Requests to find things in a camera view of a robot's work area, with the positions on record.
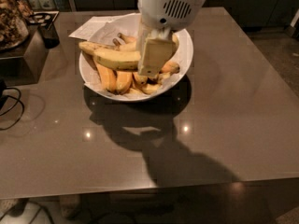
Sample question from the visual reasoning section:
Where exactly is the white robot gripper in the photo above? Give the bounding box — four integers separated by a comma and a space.
136, 0, 206, 76

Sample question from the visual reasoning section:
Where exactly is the white paper bowl liner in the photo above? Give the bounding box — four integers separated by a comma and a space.
79, 14, 193, 102

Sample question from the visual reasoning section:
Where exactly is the banana at right rim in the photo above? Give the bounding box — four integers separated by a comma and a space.
161, 61, 180, 74

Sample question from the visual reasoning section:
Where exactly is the long spotted yellow banana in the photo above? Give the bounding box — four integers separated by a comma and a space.
78, 41, 136, 55

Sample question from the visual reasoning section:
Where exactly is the white bowl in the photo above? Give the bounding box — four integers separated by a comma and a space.
78, 14, 193, 102

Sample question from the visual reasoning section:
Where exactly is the orange banana middle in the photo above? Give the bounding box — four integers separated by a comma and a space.
116, 71, 133, 94

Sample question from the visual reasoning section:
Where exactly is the orange banana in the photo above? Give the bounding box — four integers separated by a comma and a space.
94, 61, 116, 93
116, 71, 133, 94

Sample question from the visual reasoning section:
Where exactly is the small banana bottom right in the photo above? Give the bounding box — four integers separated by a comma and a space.
141, 83, 160, 95

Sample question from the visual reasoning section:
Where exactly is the orange banana left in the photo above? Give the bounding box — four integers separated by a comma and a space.
94, 61, 116, 93

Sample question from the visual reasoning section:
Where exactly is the white paper sheet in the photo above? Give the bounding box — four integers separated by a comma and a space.
68, 14, 125, 41

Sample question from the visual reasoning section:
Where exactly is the black mug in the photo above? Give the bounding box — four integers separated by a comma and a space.
29, 15, 60, 49

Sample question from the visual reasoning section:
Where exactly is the black patterned coaster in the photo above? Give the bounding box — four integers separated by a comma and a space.
31, 11, 59, 30

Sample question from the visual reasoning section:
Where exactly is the dark square box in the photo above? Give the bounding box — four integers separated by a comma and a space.
0, 26, 49, 86

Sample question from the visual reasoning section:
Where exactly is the glass jar of snacks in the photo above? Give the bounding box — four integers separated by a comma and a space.
0, 0, 29, 51

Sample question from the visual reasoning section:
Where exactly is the black cable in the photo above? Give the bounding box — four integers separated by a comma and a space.
0, 78, 26, 132

